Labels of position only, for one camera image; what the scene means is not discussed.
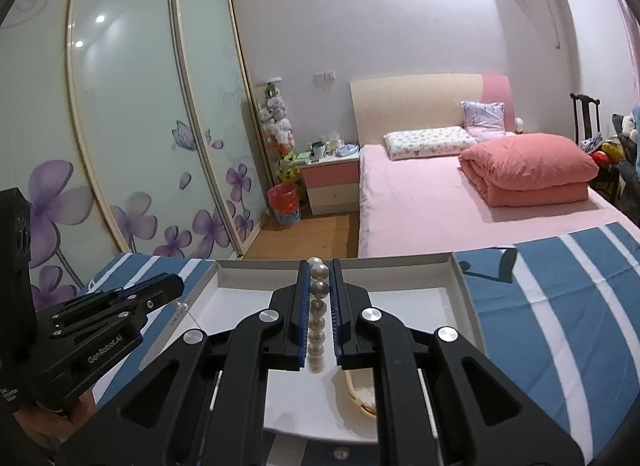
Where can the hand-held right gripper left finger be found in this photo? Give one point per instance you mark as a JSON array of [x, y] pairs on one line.
[[301, 316]]

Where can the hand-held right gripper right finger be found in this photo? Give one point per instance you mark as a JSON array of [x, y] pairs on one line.
[[336, 316]]

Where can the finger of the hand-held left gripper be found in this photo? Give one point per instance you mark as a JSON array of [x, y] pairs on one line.
[[150, 298], [107, 293]]

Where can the pearl earring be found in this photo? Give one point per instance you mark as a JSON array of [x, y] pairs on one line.
[[181, 304]]

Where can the white shallow cardboard box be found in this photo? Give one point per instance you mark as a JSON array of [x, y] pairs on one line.
[[410, 296]]

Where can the yellow bangle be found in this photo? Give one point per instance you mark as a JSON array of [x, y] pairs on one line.
[[357, 396]]

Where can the bin with red bag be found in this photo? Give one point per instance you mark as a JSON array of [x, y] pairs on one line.
[[284, 203]]

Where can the pink beige nightstand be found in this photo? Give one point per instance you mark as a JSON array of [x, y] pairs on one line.
[[332, 185]]

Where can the pink bed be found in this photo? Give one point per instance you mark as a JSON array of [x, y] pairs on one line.
[[415, 206]]

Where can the green books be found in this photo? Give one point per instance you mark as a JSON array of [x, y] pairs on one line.
[[304, 158]]

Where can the blue cloth on nightstand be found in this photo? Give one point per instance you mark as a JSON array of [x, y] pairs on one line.
[[347, 149]]

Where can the blue white striped cloth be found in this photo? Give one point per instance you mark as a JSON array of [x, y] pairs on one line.
[[505, 326]]

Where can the floral sliding door wardrobe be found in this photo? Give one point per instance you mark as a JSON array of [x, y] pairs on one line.
[[130, 120]]

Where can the tissue box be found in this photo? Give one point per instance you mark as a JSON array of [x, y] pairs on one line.
[[333, 141]]

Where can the white floral pillow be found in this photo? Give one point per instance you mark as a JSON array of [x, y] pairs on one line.
[[430, 141]]

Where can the hanging stack of plush toys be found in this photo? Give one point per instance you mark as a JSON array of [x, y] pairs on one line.
[[277, 115]]

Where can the beige pink headboard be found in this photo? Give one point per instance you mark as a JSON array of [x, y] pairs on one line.
[[410, 105]]

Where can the folded pink quilt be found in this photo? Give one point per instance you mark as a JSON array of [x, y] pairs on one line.
[[530, 168]]

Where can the purple floral pillow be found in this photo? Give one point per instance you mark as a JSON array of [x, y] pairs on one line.
[[482, 118]]

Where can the colourful ball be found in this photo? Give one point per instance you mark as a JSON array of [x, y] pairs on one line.
[[609, 155]]

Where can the dark wooden chair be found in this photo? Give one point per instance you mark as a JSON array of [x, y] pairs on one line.
[[587, 115]]

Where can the white wall socket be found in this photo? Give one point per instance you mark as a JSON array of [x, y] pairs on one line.
[[324, 76]]

